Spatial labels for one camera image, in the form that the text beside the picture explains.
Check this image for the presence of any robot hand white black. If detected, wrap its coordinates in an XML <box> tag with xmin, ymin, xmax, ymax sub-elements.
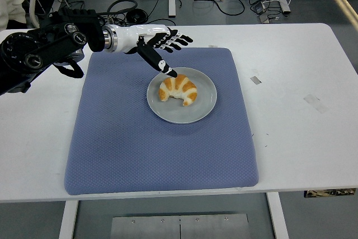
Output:
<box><xmin>114</xmin><ymin>24</ymin><xmax>194</xmax><ymax>79</ymax></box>

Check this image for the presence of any croissant bread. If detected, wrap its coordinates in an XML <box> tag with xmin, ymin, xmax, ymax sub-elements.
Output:
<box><xmin>158</xmin><ymin>73</ymin><xmax>198</xmax><ymax>107</ymax></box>

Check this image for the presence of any grey round plate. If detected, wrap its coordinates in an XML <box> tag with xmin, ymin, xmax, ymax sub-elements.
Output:
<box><xmin>146</xmin><ymin>67</ymin><xmax>218</xmax><ymax>125</ymax></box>

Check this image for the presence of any blue quilted mat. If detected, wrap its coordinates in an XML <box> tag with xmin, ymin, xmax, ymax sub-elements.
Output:
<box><xmin>63</xmin><ymin>48</ymin><xmax>258</xmax><ymax>196</ymax></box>

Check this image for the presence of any grey power adapter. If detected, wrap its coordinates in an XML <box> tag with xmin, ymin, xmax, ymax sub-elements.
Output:
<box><xmin>252</xmin><ymin>2</ymin><xmax>267</xmax><ymax>15</ymax></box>

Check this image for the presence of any white table leg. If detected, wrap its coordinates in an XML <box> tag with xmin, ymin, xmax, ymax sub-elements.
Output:
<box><xmin>58</xmin><ymin>200</ymin><xmax>79</xmax><ymax>239</ymax></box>
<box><xmin>265</xmin><ymin>193</ymin><xmax>290</xmax><ymax>239</ymax></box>

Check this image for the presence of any large clear tape strip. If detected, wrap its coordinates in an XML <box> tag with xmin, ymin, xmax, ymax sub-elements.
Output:
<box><xmin>303</xmin><ymin>93</ymin><xmax>328</xmax><ymax>114</ymax></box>

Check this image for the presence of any grey metal plate with screws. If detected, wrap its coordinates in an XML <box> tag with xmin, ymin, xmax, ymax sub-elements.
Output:
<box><xmin>110</xmin><ymin>213</ymin><xmax>250</xmax><ymax>239</ymax></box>

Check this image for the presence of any black coiled cable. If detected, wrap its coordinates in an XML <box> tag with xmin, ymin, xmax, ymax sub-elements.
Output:
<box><xmin>125</xmin><ymin>9</ymin><xmax>148</xmax><ymax>24</ymax></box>

